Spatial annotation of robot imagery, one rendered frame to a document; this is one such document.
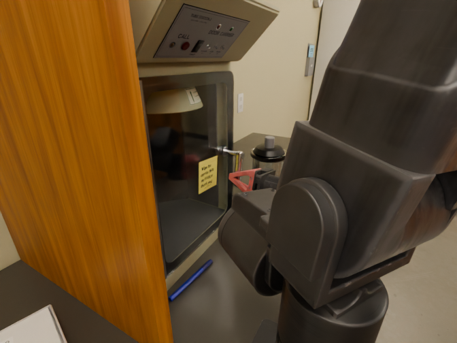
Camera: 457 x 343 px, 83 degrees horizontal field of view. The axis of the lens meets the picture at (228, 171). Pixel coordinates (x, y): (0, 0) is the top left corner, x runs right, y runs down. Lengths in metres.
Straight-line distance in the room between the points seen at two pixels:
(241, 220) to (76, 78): 0.25
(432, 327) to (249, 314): 1.60
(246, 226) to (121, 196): 0.20
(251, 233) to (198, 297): 0.44
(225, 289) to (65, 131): 0.45
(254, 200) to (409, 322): 1.88
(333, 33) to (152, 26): 3.13
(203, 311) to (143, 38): 0.50
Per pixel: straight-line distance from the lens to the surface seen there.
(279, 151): 0.74
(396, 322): 2.00
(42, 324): 0.63
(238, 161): 0.63
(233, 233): 0.21
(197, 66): 0.55
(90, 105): 0.35
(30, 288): 0.78
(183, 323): 0.59
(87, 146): 0.38
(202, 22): 0.43
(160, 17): 0.37
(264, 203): 0.20
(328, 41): 3.44
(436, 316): 2.16
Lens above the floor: 1.42
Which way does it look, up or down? 24 degrees down
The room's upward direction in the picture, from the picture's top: straight up
